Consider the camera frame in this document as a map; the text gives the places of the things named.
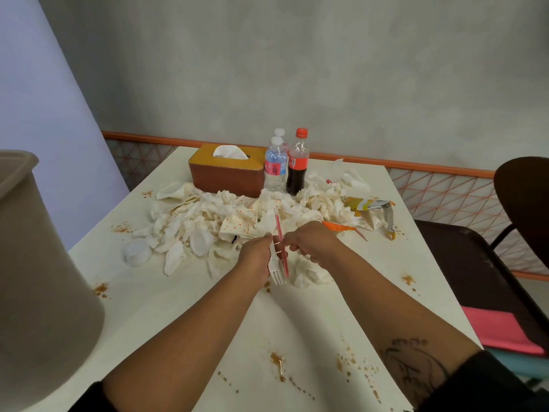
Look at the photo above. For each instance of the beige plastic trash bin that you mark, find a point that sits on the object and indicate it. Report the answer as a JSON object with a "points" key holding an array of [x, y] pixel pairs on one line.
{"points": [[38, 278]]}

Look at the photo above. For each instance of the person's right forearm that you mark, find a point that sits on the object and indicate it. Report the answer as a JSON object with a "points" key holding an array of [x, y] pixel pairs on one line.
{"points": [[386, 313]]}

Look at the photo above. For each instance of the person's left fingers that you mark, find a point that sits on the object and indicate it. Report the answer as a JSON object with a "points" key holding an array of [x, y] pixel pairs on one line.
{"points": [[265, 242]]}

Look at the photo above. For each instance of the white plastic fork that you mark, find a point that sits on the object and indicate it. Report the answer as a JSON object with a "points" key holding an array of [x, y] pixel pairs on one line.
{"points": [[276, 270]]}

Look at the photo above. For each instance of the white tissue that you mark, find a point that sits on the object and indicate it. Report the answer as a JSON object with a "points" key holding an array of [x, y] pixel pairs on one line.
{"points": [[230, 152]]}

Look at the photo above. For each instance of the teal seat edge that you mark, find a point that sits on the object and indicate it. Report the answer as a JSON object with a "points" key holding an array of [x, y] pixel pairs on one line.
{"points": [[521, 364]]}

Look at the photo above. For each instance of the red plastic straw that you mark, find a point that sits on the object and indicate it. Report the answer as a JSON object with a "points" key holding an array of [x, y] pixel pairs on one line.
{"points": [[279, 229]]}

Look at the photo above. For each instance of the black left sleeve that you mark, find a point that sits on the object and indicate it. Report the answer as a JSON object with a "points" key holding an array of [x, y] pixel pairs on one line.
{"points": [[92, 401]]}

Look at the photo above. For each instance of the orange wooden tissue box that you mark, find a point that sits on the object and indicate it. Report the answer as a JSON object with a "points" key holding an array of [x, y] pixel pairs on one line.
{"points": [[227, 175]]}

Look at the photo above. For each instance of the black right sleeve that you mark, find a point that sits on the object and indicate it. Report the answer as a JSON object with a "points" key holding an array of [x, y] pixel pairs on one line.
{"points": [[480, 386]]}

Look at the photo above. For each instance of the pile of crumpled white napkins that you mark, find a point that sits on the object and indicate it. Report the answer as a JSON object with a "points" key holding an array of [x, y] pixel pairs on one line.
{"points": [[214, 214]]}

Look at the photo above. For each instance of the dark brown chair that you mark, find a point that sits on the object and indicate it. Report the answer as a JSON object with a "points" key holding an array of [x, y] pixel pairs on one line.
{"points": [[484, 270]]}

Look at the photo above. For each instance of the clear water bottle pink label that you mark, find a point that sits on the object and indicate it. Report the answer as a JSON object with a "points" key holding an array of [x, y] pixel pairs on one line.
{"points": [[275, 165], [280, 132]]}

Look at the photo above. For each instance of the orange railing with lattice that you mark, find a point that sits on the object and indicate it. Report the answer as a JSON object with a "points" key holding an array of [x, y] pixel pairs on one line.
{"points": [[450, 197]]}

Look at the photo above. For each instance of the person's right hand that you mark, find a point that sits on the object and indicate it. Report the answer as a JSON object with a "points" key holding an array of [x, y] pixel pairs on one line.
{"points": [[315, 242]]}

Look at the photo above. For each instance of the clear plastic wrapper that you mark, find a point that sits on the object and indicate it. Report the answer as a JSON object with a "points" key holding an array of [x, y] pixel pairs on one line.
{"points": [[351, 178]]}

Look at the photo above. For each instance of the yellow snack wrapper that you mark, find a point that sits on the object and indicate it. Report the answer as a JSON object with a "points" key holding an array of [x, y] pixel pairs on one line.
{"points": [[369, 208]]}

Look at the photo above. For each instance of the person's left forearm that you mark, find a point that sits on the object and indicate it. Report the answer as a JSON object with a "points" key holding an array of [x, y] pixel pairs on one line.
{"points": [[193, 338]]}

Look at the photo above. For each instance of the person's left hand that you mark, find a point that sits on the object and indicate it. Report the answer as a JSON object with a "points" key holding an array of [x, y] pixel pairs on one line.
{"points": [[256, 259]]}

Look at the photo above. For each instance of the cola bottle red cap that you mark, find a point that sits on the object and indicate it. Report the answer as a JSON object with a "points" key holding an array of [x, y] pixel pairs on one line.
{"points": [[297, 165]]}

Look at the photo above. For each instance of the orange plastic wrapper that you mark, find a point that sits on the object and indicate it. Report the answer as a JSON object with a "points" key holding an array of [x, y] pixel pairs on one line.
{"points": [[336, 227]]}

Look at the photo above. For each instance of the person's right fingers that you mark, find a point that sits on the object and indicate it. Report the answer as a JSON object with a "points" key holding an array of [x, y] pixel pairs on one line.
{"points": [[293, 243]]}

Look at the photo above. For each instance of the black sleeve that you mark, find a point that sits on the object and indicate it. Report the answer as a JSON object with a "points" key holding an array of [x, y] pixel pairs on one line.
{"points": [[92, 401], [480, 386]]}

